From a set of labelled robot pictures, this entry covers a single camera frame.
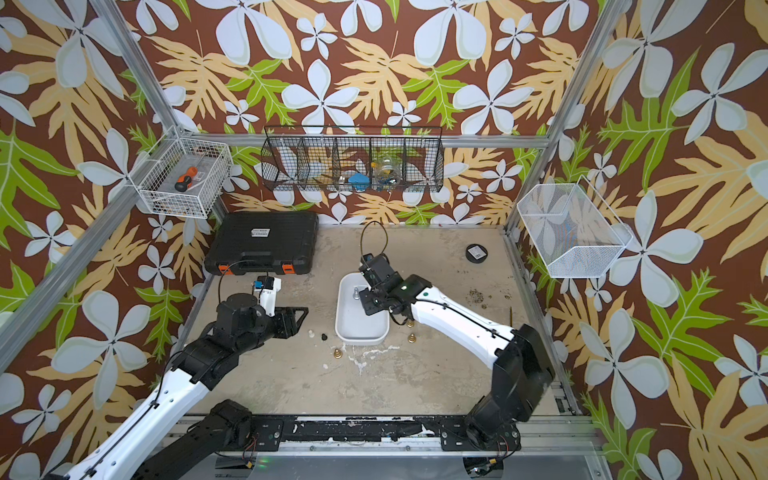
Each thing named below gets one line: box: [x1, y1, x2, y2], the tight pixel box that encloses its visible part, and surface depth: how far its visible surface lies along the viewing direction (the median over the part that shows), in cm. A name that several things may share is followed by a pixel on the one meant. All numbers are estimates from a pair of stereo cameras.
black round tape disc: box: [465, 243, 488, 264], surface depth 113 cm
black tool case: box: [204, 211, 319, 275], surface depth 108 cm
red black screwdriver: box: [174, 166, 199, 192], surface depth 82 cm
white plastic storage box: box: [335, 272, 390, 345], surface depth 94 cm
